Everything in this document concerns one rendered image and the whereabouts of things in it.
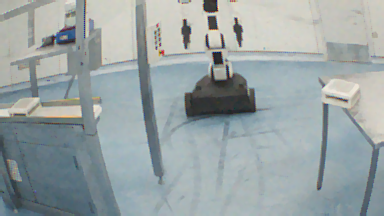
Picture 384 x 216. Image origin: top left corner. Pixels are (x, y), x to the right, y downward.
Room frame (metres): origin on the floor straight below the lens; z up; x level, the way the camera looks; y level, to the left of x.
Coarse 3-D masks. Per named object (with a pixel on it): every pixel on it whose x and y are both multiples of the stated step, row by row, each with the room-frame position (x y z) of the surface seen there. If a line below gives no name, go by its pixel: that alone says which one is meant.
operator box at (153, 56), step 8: (152, 24) 3.33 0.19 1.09; (160, 24) 3.42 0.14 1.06; (152, 32) 3.28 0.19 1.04; (160, 32) 3.41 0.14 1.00; (152, 40) 3.28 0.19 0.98; (160, 40) 3.40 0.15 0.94; (152, 48) 3.28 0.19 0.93; (160, 48) 3.38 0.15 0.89; (152, 56) 3.28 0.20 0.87; (160, 56) 3.38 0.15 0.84
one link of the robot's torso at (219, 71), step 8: (216, 48) 4.63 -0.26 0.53; (224, 48) 4.63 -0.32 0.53; (208, 56) 4.59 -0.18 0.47; (216, 56) 4.63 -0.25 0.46; (224, 56) 4.57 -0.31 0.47; (216, 64) 4.68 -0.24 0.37; (224, 64) 4.60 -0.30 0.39; (216, 72) 4.65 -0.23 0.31; (224, 72) 4.65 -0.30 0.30; (216, 80) 4.69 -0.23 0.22; (224, 80) 4.68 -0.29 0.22
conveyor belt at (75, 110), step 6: (42, 108) 2.79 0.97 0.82; (48, 108) 2.77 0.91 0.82; (54, 108) 2.75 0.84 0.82; (60, 108) 2.73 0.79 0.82; (66, 108) 2.72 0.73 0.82; (72, 108) 2.70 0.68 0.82; (78, 108) 2.68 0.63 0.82; (96, 108) 2.65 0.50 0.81; (0, 114) 2.82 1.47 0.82; (6, 114) 2.79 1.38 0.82; (36, 114) 2.69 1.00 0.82; (42, 114) 2.67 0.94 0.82; (48, 114) 2.66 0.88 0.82; (54, 114) 2.64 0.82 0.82; (60, 114) 2.62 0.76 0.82; (66, 114) 2.61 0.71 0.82; (72, 114) 2.60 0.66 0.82; (78, 114) 2.58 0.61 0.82; (96, 114) 2.61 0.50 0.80
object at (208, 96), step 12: (204, 84) 4.79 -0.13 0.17; (216, 84) 4.76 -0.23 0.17; (228, 84) 4.73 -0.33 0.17; (240, 84) 4.47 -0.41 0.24; (192, 96) 4.47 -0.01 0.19; (204, 96) 4.45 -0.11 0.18; (216, 96) 4.44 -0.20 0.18; (228, 96) 4.42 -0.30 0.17; (240, 96) 4.41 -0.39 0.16; (204, 108) 4.45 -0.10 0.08; (216, 108) 4.44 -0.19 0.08; (228, 108) 4.42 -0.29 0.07; (240, 108) 4.41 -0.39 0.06
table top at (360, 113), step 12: (372, 72) 2.81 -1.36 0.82; (324, 84) 2.65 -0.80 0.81; (360, 84) 2.57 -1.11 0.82; (372, 84) 2.55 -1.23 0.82; (372, 96) 2.33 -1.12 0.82; (360, 108) 2.17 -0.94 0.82; (372, 108) 2.14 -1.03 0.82; (360, 120) 2.01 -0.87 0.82; (372, 120) 1.97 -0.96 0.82; (372, 132) 1.83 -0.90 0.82; (372, 144) 1.73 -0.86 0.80
